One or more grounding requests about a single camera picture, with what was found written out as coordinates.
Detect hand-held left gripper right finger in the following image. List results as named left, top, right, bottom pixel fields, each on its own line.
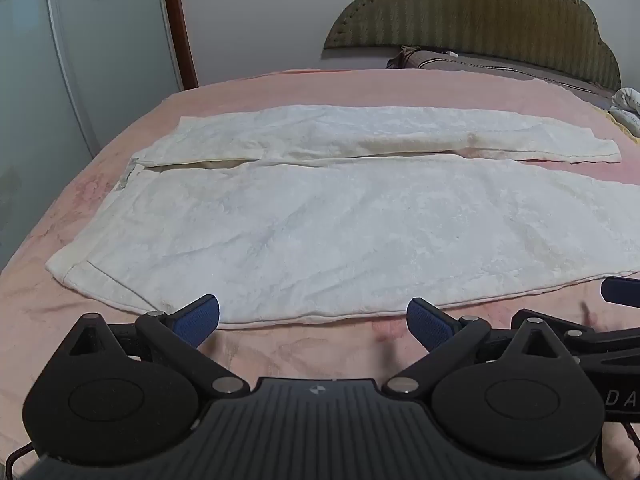
left=382, top=298, right=581, bottom=402

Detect brown grey pillow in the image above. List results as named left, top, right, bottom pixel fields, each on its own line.
left=386, top=46, right=617, bottom=106

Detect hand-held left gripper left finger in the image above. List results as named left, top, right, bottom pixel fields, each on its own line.
left=65, top=294, right=251, bottom=401

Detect pink bed blanket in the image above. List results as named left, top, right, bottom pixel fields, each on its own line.
left=0, top=67, right=640, bottom=461

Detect white pants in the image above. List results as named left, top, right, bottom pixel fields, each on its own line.
left=45, top=104, right=640, bottom=330

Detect brown wooden door frame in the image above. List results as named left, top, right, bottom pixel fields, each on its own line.
left=159, top=0, right=200, bottom=92

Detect olive green padded headboard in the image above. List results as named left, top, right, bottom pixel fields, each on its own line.
left=322, top=0, right=622, bottom=92

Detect white crumpled cloth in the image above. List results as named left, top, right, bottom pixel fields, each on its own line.
left=606, top=87, right=640, bottom=138

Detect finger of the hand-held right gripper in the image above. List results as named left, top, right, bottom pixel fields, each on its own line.
left=601, top=276, right=640, bottom=307
left=510, top=309, right=608, bottom=356

